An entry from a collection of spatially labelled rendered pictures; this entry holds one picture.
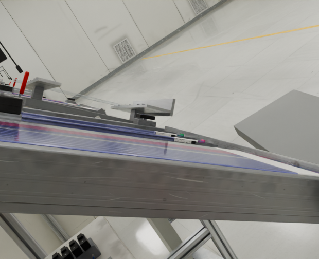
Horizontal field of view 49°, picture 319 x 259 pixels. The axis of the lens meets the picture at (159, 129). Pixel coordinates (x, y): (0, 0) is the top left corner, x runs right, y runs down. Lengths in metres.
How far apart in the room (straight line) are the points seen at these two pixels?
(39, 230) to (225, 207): 1.57
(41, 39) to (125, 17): 2.04
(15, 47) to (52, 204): 8.14
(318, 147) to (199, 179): 0.56
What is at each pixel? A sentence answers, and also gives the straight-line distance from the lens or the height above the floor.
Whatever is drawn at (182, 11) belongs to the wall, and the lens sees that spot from 9.63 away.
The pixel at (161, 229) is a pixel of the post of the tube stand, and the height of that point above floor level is 0.30.
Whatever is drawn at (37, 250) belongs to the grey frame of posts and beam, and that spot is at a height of 0.65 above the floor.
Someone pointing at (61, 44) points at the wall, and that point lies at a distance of 8.56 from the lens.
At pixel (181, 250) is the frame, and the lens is 1.30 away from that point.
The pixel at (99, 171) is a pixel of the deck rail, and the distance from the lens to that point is 0.36.
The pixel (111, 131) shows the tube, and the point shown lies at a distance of 0.74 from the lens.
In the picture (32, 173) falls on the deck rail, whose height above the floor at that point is 1.01.
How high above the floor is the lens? 1.09
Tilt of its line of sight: 18 degrees down
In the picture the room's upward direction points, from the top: 31 degrees counter-clockwise
